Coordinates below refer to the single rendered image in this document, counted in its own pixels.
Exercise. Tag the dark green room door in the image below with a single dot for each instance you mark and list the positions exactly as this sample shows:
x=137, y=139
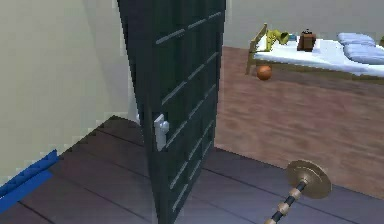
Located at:
x=186, y=83

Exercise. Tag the orange basketball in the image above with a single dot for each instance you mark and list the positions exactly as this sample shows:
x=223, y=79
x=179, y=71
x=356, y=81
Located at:
x=264, y=72

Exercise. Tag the yellow desk lamp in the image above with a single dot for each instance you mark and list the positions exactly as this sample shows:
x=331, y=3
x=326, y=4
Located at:
x=275, y=37

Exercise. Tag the small blue object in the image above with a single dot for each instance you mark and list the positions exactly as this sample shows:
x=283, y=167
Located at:
x=293, y=37

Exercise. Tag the brown box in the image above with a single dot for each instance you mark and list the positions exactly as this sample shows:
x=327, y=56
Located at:
x=306, y=41

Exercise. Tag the wooden bed white mattress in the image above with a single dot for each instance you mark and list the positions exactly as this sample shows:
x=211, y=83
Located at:
x=320, y=56

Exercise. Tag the blue pillow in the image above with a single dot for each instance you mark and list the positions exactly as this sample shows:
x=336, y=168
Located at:
x=356, y=38
x=365, y=54

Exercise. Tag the blue cloth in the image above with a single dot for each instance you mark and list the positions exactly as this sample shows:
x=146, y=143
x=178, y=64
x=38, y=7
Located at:
x=25, y=181

